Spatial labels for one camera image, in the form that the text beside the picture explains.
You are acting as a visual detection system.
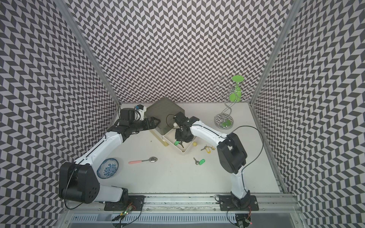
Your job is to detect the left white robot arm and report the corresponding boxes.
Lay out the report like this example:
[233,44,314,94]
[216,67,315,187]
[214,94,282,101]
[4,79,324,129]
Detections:
[59,107,161,204]

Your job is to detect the chrome spiral mug tree stand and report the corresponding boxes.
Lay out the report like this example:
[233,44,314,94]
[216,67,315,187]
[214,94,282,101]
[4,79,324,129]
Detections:
[214,75,252,130]

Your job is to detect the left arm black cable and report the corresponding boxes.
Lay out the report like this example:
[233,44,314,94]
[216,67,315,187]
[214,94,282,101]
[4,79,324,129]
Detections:
[63,170,85,211]

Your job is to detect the keys with yellow tag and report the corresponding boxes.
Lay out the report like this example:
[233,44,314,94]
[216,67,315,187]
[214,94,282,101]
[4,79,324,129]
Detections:
[201,145,216,154]

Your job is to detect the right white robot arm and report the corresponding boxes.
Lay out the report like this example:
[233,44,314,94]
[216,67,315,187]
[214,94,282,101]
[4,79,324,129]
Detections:
[173,112,251,209]

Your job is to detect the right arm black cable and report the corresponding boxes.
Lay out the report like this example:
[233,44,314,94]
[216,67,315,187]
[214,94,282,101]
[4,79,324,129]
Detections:
[228,125,265,172]

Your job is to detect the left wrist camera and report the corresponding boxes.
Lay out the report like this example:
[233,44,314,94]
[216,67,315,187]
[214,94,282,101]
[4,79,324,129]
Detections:
[135,104,147,120]

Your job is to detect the aluminium front rail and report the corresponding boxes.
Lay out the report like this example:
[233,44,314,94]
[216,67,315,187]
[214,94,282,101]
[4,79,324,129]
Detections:
[59,193,303,214]

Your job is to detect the grey drawer cabinet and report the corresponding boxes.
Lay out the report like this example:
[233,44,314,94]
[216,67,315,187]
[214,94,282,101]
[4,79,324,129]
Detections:
[144,97,185,146]

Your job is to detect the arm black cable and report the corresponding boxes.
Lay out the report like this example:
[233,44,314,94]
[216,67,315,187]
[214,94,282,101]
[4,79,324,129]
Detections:
[63,170,85,211]
[228,125,265,172]

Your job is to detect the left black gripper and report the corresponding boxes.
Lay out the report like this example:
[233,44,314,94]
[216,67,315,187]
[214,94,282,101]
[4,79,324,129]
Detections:
[131,117,161,133]

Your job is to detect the blue patterned white plate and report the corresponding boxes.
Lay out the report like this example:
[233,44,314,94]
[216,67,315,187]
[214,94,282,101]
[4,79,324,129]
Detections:
[97,158,119,179]

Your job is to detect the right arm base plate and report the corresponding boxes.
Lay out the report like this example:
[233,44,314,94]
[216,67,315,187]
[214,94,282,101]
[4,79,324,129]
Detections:
[215,194,259,211]

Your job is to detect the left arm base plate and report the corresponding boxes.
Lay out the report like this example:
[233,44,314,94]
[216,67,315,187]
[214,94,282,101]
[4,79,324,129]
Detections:
[104,195,145,212]

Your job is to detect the keys with green tag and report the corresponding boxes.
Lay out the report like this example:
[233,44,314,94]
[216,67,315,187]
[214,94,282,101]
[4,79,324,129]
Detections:
[194,158,205,165]

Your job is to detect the pink handled metal spoon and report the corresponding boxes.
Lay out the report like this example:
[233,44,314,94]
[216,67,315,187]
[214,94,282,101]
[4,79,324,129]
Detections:
[128,156,158,164]

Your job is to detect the white drawer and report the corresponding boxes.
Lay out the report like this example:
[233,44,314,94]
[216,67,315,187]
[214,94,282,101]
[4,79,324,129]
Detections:
[162,129,196,154]

